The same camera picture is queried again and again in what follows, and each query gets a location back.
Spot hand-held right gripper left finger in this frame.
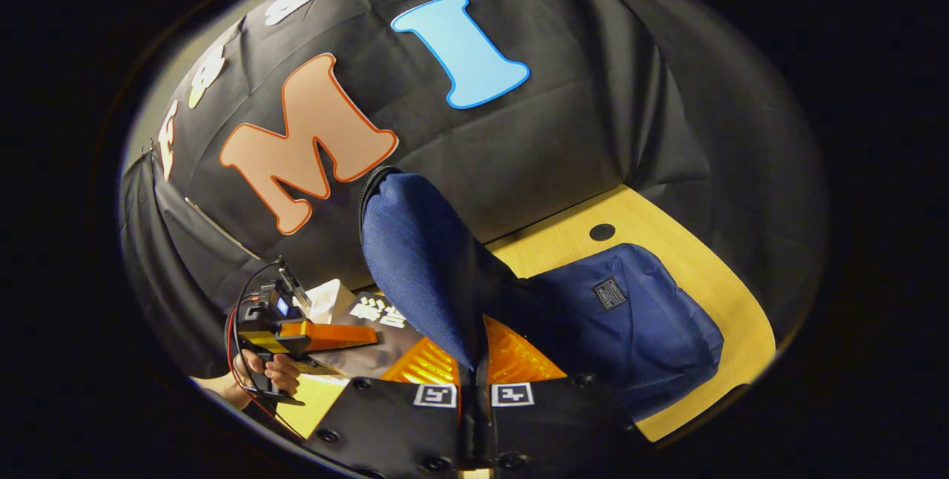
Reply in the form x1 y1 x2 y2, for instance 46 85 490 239
302 337 475 476

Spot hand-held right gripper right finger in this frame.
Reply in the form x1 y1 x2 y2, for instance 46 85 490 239
478 316 653 476

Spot white plastic bookshelf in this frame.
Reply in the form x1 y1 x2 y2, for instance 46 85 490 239
304 279 358 326

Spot blue schoolbag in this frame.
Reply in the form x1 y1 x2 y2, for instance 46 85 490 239
358 166 725 420

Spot black backdrop cloth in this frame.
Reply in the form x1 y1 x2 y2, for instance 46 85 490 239
119 0 827 406

